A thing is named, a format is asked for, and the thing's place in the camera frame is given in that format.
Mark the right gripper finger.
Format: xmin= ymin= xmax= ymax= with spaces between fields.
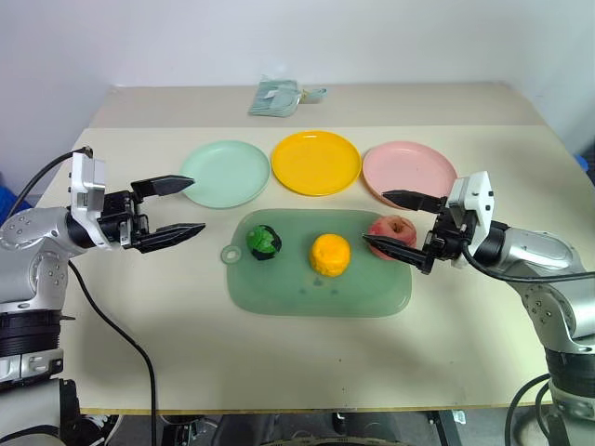
xmin=362 ymin=233 xmax=437 ymax=275
xmin=381 ymin=189 xmax=448 ymax=215

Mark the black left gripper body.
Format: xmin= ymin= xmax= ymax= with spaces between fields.
xmin=99 ymin=188 xmax=152 ymax=252

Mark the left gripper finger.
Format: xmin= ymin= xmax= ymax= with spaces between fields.
xmin=138 ymin=222 xmax=207 ymax=255
xmin=130 ymin=174 xmax=196 ymax=203

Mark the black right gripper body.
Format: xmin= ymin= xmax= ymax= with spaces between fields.
xmin=419 ymin=196 xmax=475 ymax=275

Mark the pink plate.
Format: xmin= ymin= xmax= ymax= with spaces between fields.
xmin=362 ymin=142 xmax=459 ymax=208

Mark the mint green plate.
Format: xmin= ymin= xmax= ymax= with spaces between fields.
xmin=178 ymin=139 xmax=272 ymax=210

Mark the orange fruit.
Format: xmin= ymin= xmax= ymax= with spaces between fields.
xmin=309 ymin=232 xmax=351 ymax=280

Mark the yellow plate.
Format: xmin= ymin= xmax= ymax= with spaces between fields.
xmin=271 ymin=129 xmax=364 ymax=197

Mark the red apple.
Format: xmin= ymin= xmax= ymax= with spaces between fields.
xmin=367 ymin=215 xmax=418 ymax=262

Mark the green broccoli toy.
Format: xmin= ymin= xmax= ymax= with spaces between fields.
xmin=245 ymin=224 xmax=284 ymax=265

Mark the blue object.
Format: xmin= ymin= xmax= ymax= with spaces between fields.
xmin=0 ymin=170 xmax=34 ymax=220
xmin=577 ymin=148 xmax=595 ymax=188

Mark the translucent green cutting mat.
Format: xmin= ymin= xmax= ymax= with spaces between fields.
xmin=219 ymin=207 xmax=414 ymax=319

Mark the folded teal cloth pack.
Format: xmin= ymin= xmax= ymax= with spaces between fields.
xmin=246 ymin=75 xmax=303 ymax=119

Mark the small teal tag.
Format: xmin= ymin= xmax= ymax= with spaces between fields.
xmin=298 ymin=86 xmax=329 ymax=105

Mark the grey metal table leg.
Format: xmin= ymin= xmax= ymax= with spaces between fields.
xmin=430 ymin=411 xmax=465 ymax=446

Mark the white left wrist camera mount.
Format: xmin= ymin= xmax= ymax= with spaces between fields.
xmin=67 ymin=150 xmax=110 ymax=247

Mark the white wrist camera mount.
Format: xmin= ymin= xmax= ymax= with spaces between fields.
xmin=67 ymin=150 xmax=110 ymax=247
xmin=447 ymin=170 xmax=496 ymax=270

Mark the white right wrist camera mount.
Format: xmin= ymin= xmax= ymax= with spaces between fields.
xmin=447 ymin=170 xmax=496 ymax=270

